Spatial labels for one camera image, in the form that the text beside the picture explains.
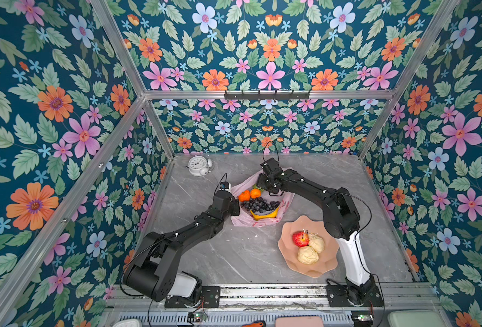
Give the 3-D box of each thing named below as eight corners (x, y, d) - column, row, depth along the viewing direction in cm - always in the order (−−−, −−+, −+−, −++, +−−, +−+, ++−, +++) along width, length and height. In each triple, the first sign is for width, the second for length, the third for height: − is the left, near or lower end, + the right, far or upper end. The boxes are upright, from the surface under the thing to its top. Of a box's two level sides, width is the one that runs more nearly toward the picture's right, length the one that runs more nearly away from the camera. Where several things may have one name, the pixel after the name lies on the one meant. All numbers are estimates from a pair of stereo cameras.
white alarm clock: (186, 174, 113) (184, 168, 109) (194, 160, 120) (192, 154, 116) (206, 178, 111) (204, 172, 108) (213, 163, 118) (212, 158, 115)
